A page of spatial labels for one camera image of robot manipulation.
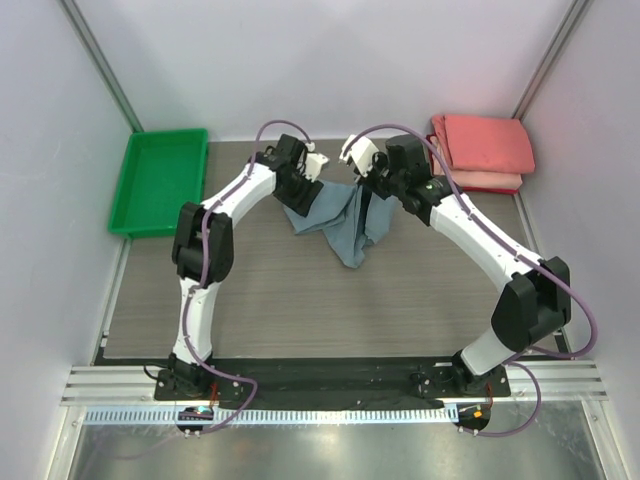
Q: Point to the blue grey t shirt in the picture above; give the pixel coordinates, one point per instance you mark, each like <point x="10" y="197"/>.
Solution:
<point x="351" y="218"/>

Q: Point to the left aluminium corner post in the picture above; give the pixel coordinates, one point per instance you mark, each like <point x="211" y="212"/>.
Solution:
<point x="83" y="31"/>

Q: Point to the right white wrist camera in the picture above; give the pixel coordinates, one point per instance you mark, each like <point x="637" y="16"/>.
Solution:
<point x="358" y="153"/>

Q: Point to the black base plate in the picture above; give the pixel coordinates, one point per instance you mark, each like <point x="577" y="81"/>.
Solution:
<point x="334" y="384"/>

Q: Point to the aluminium rail frame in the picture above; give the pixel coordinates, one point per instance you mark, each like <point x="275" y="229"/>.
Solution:
<point x="553" y="380"/>

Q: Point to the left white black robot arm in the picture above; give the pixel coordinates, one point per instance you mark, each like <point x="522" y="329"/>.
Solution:
<point x="203" y="248"/>

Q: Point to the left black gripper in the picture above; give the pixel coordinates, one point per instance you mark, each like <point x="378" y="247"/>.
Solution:
<point x="301" y="204"/>

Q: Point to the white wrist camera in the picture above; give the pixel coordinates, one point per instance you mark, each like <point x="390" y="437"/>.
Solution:
<point x="358" y="153"/>
<point x="313" y="162"/>

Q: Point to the right aluminium corner post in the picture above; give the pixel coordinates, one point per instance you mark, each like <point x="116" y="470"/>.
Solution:
<point x="561" y="38"/>

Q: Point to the aluminium corner post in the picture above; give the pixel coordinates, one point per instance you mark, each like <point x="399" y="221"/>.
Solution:
<point x="83" y="31"/>
<point x="561" y="38"/>

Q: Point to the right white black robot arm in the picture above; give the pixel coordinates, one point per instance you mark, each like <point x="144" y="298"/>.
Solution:
<point x="533" y="303"/>

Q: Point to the white slotted cable duct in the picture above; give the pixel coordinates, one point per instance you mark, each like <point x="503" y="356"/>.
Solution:
<point x="199" y="416"/>

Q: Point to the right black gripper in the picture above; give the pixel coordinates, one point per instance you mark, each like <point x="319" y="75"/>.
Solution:
<point x="382" y="181"/>

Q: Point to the green plastic tray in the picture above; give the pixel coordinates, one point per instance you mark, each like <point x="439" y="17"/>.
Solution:
<point x="160" y="172"/>

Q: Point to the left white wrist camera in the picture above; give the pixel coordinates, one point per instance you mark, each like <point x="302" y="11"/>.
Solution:
<point x="313" y="162"/>

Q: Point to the top coral folded shirt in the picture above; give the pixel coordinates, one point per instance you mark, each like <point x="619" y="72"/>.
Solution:
<point x="486" y="144"/>

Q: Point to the light pink folded shirt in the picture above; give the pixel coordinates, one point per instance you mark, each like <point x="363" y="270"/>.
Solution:
<point x="490" y="180"/>

